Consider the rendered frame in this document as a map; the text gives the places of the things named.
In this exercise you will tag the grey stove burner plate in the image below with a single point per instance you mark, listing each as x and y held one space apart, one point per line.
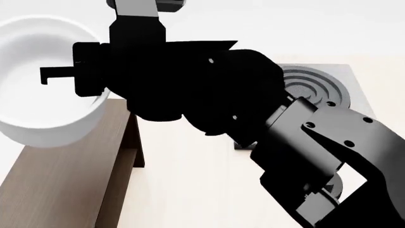
319 85

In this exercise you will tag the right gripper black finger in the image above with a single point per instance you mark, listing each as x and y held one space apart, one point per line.
58 70

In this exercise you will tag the white bowl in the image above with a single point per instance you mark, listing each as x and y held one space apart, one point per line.
34 71

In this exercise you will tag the brown wooden cabinet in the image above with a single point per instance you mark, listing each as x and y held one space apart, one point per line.
66 171

